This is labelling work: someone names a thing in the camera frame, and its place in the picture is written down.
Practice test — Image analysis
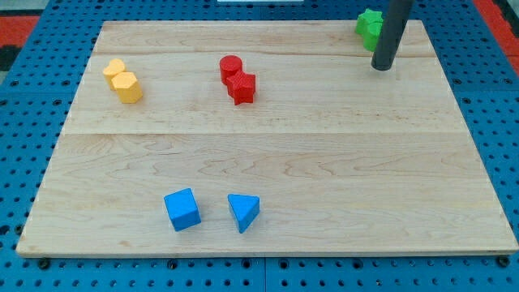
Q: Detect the red star block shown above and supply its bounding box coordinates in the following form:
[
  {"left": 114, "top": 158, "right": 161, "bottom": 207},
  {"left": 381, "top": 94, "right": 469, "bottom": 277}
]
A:
[{"left": 226, "top": 71, "right": 256, "bottom": 105}]

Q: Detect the green star block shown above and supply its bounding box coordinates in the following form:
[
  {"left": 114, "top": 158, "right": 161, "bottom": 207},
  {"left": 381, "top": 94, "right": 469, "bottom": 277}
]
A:
[{"left": 355, "top": 8, "right": 384, "bottom": 36}]

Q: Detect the blue triangle block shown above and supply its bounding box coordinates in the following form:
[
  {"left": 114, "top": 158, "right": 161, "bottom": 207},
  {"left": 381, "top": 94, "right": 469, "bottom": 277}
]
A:
[{"left": 227, "top": 194, "right": 260, "bottom": 234}]

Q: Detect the light wooden board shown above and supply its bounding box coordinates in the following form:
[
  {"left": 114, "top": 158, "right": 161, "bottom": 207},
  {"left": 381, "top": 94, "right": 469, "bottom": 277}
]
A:
[{"left": 16, "top": 20, "right": 518, "bottom": 258}]

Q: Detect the red cylinder block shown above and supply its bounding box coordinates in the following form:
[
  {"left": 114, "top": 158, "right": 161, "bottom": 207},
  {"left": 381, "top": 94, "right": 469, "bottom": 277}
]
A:
[{"left": 219, "top": 55, "right": 242, "bottom": 85}]

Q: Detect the blue cube block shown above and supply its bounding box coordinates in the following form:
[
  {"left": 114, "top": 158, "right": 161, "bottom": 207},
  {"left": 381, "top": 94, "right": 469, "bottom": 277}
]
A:
[{"left": 164, "top": 188, "right": 201, "bottom": 232}]

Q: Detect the yellow hexagon block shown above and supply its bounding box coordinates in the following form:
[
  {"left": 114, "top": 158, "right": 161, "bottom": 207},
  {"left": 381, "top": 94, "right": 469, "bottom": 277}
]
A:
[{"left": 112, "top": 72, "right": 143, "bottom": 104}]

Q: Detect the green cylinder block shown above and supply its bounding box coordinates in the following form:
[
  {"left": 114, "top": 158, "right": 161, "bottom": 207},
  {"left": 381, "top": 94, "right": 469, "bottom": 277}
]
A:
[{"left": 362, "top": 22, "right": 383, "bottom": 52}]

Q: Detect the yellow heart block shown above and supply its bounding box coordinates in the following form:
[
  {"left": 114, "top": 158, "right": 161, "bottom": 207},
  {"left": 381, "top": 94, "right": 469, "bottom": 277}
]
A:
[{"left": 102, "top": 58, "right": 126, "bottom": 91}]

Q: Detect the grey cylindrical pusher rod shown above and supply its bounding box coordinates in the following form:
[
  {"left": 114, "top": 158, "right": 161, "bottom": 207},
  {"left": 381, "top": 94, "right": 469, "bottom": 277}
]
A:
[{"left": 371, "top": 0, "right": 414, "bottom": 71}]

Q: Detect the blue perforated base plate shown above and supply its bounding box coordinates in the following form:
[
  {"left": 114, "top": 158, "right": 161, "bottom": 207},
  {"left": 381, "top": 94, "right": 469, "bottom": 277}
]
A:
[{"left": 1, "top": 0, "right": 518, "bottom": 291}]

